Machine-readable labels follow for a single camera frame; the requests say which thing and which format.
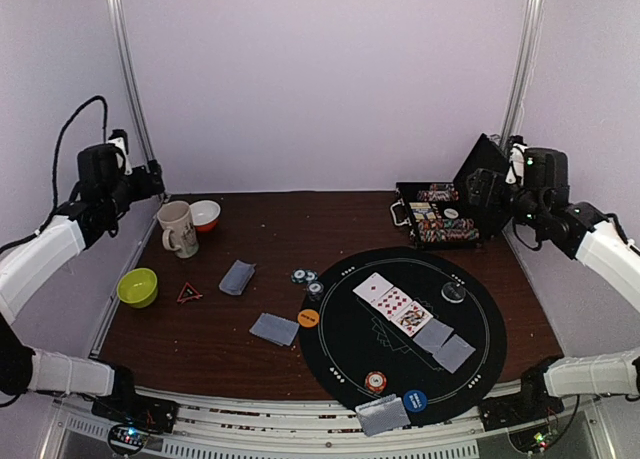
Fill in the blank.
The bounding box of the white floral ceramic mug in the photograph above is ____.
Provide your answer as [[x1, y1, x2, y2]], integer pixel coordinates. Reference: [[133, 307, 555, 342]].
[[157, 201, 199, 259]]

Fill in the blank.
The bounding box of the white dealer button in case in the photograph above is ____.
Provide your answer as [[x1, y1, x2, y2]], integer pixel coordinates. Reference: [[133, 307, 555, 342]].
[[443, 208, 459, 219]]

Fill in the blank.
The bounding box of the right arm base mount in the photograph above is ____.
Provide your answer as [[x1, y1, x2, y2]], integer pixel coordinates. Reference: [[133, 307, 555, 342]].
[[479, 391, 564, 431]]

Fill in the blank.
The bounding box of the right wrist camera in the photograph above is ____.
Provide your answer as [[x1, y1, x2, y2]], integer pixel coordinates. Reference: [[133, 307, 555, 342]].
[[506, 135, 528, 186]]

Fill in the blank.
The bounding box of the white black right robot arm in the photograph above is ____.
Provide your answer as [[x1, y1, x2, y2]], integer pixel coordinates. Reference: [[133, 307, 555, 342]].
[[464, 144, 639, 421]]

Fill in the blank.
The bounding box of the right aluminium corner post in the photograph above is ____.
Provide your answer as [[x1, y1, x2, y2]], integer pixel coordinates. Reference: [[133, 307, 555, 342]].
[[499, 0, 544, 152]]

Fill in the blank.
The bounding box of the black red triangle marker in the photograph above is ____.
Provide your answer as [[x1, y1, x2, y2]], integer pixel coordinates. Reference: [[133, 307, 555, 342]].
[[177, 282, 202, 304]]

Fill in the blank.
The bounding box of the black poker chip case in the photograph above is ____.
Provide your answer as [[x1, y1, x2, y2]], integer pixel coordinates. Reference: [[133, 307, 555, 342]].
[[390, 134, 511, 250]]

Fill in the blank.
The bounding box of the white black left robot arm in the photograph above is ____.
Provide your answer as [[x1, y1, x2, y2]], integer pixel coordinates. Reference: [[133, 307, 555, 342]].
[[1, 129, 165, 423]]

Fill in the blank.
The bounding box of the lime green bowl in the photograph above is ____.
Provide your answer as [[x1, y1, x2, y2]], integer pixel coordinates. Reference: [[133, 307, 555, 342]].
[[117, 268, 158, 309]]

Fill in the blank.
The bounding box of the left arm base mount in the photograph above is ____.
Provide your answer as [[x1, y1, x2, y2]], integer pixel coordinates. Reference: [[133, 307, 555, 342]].
[[91, 392, 179, 434]]

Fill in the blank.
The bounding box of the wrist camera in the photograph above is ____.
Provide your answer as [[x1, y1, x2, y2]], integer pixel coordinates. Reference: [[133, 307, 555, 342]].
[[506, 135, 528, 186], [107, 129, 132, 175]]

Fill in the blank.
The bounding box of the purple poker chip stack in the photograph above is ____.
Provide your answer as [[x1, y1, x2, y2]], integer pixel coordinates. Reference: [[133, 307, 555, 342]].
[[306, 281, 324, 301]]

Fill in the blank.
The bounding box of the grey playing card deck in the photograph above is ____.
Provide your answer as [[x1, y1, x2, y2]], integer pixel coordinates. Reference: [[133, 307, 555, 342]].
[[219, 260, 255, 296]]

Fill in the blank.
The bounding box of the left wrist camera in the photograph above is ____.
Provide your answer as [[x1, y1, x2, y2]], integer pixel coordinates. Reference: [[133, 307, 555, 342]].
[[107, 129, 132, 175]]

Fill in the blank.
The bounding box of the left aluminium corner post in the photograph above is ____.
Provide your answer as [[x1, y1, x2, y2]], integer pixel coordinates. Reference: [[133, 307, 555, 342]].
[[106, 0, 163, 184]]

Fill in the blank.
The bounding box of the grey dealer button on mat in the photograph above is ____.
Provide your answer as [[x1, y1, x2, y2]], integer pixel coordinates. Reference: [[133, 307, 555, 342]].
[[441, 282, 467, 304]]

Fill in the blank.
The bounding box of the aluminium corner post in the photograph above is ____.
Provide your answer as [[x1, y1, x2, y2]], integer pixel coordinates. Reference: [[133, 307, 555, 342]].
[[106, 0, 163, 184], [499, 0, 544, 152]]

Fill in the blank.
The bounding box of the orange poker chip stack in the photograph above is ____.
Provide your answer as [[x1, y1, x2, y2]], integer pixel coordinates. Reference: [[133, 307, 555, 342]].
[[364, 371, 387, 393]]

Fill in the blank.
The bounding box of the blue playing card box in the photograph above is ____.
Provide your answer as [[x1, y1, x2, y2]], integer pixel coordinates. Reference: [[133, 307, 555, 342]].
[[409, 202, 438, 222]]

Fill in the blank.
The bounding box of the face-up king card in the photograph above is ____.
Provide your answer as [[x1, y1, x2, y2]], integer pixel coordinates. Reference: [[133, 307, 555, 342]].
[[392, 301, 433, 337]]

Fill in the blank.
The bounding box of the face-up ace card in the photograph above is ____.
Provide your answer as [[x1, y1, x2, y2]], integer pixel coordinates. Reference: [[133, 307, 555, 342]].
[[353, 272, 394, 303]]

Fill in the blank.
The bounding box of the orange white ceramic bowl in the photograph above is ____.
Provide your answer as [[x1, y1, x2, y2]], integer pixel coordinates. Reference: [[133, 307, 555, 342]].
[[190, 200, 221, 233]]

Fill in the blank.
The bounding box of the face-up ten diamonds card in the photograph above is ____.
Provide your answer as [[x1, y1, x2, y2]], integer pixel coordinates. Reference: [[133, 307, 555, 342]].
[[371, 287, 413, 320]]

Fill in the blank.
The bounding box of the poker chip row in case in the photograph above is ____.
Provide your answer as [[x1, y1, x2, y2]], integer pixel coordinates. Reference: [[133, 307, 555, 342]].
[[416, 189, 459, 202], [428, 183, 455, 191], [420, 229, 480, 243], [418, 218, 475, 231]]

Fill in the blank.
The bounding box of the blue small blind button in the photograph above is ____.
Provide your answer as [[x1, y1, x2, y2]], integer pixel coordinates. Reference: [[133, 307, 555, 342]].
[[403, 389, 428, 413]]

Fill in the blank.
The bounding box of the dealt card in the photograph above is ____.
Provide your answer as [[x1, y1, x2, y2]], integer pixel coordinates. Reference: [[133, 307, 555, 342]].
[[356, 402, 411, 437]]

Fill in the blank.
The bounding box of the face-down board card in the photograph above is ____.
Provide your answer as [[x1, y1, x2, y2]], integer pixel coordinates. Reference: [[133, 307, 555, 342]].
[[433, 334, 476, 373], [413, 318, 454, 354]]

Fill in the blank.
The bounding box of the round black poker mat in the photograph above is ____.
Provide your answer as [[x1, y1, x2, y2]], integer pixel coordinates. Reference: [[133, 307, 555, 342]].
[[299, 247, 507, 426]]

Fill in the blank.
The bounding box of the orange big blind button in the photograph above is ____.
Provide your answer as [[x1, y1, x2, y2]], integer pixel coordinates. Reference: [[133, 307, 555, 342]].
[[297, 309, 320, 329]]

